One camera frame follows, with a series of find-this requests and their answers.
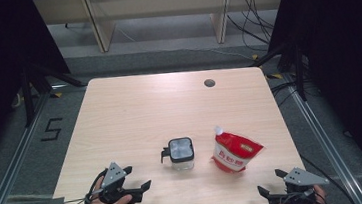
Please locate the grey floor tape strip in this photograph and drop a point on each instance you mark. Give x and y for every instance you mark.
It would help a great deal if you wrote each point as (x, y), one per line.
(53, 203)

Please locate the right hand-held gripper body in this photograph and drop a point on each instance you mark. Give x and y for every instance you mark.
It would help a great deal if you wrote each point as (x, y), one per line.
(301, 177)

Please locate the red and white sugar pouch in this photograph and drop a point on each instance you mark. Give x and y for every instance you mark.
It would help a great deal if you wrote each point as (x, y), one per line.
(235, 152)

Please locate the black metal stand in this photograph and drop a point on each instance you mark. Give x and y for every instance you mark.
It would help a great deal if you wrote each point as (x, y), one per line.
(298, 70)
(28, 96)

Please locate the clear jar with black lid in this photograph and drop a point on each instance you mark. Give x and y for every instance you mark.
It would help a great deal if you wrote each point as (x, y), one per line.
(181, 152)

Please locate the person's right hand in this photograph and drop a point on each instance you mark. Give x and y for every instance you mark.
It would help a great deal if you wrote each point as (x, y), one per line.
(319, 194)

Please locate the dark round table grommet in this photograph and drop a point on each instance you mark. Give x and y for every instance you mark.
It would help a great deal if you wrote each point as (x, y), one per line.
(209, 83)

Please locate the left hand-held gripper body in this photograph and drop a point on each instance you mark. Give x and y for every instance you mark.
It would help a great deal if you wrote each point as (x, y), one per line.
(112, 175)

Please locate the silver metal floor rail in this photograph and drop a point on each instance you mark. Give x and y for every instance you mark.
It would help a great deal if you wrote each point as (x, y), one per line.
(326, 141)
(11, 165)

